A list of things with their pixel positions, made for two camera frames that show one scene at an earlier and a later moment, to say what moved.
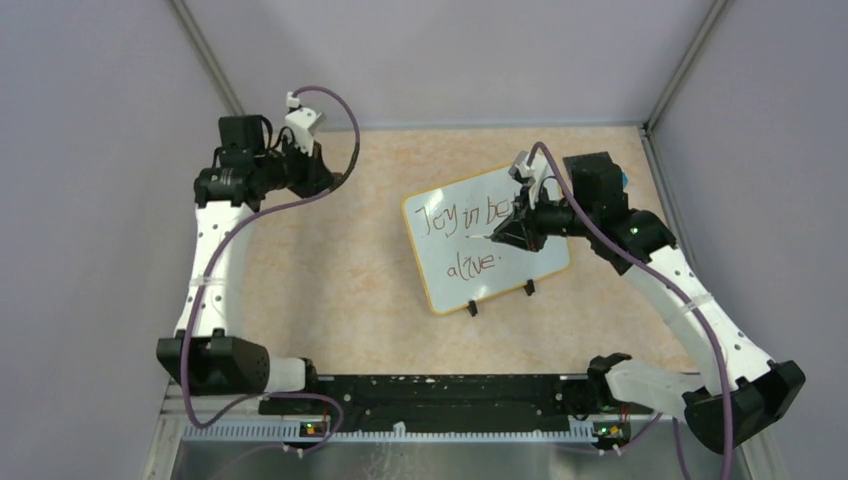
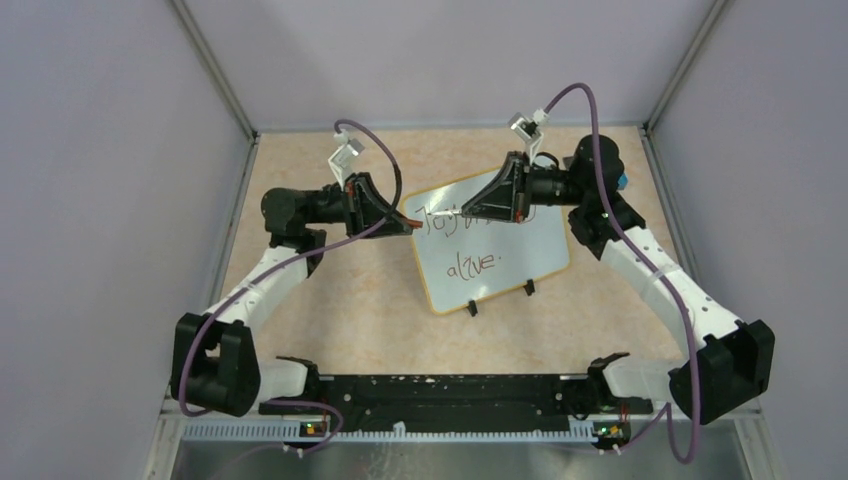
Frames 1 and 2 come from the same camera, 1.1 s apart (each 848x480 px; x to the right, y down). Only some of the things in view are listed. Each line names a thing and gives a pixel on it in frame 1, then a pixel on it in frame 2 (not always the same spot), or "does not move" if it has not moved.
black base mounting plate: [455, 402] does not move
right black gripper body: [549, 218] -> [522, 181]
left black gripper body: [293, 169] -> [352, 205]
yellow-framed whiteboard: [455, 271] does not move
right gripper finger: [514, 230] -> [496, 201]
